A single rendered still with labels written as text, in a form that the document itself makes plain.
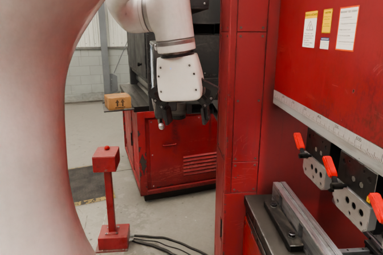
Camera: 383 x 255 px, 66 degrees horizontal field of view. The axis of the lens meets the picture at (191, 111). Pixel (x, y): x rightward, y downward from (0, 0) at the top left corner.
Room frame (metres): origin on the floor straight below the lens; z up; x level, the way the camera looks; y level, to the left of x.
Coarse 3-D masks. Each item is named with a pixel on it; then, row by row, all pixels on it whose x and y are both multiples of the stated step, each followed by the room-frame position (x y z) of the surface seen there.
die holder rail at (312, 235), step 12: (276, 192) 1.21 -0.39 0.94; (288, 192) 1.17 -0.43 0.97; (288, 204) 1.08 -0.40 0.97; (300, 204) 1.07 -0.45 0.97; (288, 216) 1.07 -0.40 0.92; (300, 216) 0.99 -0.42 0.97; (312, 216) 0.99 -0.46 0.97; (300, 228) 0.98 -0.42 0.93; (312, 228) 0.93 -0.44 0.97; (312, 240) 0.87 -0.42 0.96; (324, 240) 0.86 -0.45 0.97; (312, 252) 0.87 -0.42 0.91; (324, 252) 0.80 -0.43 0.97; (336, 252) 0.80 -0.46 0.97
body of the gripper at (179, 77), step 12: (168, 60) 0.64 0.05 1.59; (180, 60) 0.63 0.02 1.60; (192, 60) 0.63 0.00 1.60; (168, 72) 0.64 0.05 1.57; (180, 72) 0.64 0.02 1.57; (192, 72) 0.63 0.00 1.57; (168, 84) 0.65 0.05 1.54; (180, 84) 0.64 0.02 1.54; (192, 84) 0.63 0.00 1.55; (168, 96) 0.65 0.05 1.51; (180, 96) 0.64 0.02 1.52; (192, 96) 0.63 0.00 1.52
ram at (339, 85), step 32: (288, 0) 1.22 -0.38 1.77; (320, 0) 0.97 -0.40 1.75; (352, 0) 0.81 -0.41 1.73; (288, 32) 1.20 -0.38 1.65; (320, 32) 0.95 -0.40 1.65; (288, 64) 1.17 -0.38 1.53; (320, 64) 0.93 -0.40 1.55; (352, 64) 0.77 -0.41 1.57; (288, 96) 1.15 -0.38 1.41; (320, 96) 0.91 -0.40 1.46; (352, 96) 0.75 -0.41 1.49; (320, 128) 0.88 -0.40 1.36; (352, 128) 0.73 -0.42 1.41
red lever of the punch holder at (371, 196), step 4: (376, 192) 0.58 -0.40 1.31; (368, 196) 0.58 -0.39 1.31; (372, 196) 0.57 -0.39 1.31; (376, 196) 0.57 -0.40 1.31; (380, 196) 0.57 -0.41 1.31; (372, 200) 0.57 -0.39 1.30; (376, 200) 0.56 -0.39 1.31; (380, 200) 0.56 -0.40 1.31; (372, 204) 0.56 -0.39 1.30; (376, 204) 0.56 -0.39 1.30; (380, 204) 0.56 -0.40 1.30; (376, 208) 0.55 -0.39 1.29; (380, 208) 0.55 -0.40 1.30; (376, 212) 0.55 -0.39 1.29; (380, 212) 0.54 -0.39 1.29; (376, 216) 0.55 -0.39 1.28; (380, 216) 0.54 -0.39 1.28; (380, 220) 0.54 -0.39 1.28
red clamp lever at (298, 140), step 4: (296, 136) 0.96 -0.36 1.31; (300, 136) 0.96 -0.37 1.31; (296, 140) 0.95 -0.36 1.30; (300, 140) 0.95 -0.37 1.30; (296, 144) 0.95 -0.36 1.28; (300, 144) 0.94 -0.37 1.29; (300, 148) 0.93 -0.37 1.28; (304, 148) 0.93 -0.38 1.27; (300, 152) 0.92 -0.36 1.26; (304, 152) 0.92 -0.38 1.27; (300, 156) 0.91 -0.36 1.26; (304, 156) 0.91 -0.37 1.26; (308, 156) 0.91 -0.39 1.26
